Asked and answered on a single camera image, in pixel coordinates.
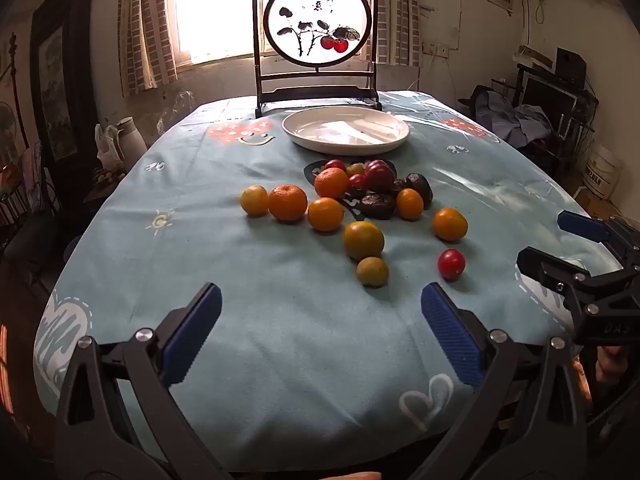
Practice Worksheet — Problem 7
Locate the white plastic bag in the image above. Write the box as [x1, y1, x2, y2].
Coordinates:
[95, 122, 123, 168]

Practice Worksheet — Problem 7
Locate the brick-pattern curtain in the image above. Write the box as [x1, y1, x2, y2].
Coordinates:
[362, 0, 421, 67]
[119, 0, 178, 97]

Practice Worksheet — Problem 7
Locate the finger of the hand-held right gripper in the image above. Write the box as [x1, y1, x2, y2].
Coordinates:
[556, 210, 640, 261]
[516, 246, 598, 308]

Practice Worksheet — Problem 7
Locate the bright window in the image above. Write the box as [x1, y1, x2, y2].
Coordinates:
[170, 0, 381, 66]

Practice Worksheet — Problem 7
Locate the person's right hand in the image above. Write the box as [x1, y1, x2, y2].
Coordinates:
[595, 345, 633, 386]

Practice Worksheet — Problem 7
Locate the yellow-orange tangerine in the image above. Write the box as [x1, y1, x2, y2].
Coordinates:
[240, 185, 271, 217]

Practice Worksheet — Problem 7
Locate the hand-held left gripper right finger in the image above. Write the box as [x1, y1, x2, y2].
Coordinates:
[410, 281, 593, 480]

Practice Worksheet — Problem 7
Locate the large greenish-yellow tangerine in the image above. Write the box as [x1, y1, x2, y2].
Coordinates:
[343, 221, 385, 261]

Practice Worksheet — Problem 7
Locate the large dark red plum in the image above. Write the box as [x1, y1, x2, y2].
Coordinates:
[364, 159, 396, 193]

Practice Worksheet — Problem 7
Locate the large orange tangerine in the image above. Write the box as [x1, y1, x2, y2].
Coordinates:
[268, 184, 308, 222]

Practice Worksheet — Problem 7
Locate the dark wrinkled passion fruit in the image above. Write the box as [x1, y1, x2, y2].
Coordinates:
[361, 193, 397, 220]
[404, 173, 433, 208]

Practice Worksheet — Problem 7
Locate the white bucket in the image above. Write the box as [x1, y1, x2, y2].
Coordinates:
[582, 144, 623, 200]

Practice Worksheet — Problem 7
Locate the light blue printed tablecloth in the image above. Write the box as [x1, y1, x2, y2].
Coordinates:
[32, 91, 623, 473]

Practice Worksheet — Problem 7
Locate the cardboard box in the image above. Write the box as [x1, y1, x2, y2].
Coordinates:
[572, 187, 616, 213]

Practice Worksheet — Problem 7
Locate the black speaker box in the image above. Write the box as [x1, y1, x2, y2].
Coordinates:
[555, 47, 587, 83]

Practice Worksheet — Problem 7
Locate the white oval plate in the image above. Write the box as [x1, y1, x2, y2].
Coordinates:
[282, 106, 411, 156]

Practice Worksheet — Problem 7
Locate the round painted screen on stand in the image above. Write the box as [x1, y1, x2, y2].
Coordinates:
[252, 0, 383, 116]

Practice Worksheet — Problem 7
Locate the dark framed picture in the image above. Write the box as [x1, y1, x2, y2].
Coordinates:
[30, 0, 98, 201]

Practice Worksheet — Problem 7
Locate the black monitor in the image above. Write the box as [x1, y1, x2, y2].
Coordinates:
[520, 72, 578, 121]

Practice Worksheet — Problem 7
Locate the pile of blue clothes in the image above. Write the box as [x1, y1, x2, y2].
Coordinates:
[472, 85, 556, 146]

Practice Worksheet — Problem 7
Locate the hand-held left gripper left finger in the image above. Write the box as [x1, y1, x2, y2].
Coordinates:
[54, 282, 236, 480]

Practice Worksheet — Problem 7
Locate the small greenish-yellow tangerine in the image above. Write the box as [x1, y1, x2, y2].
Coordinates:
[356, 256, 390, 287]

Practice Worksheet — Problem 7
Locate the white kettle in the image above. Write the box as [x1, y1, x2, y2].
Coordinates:
[112, 117, 148, 161]

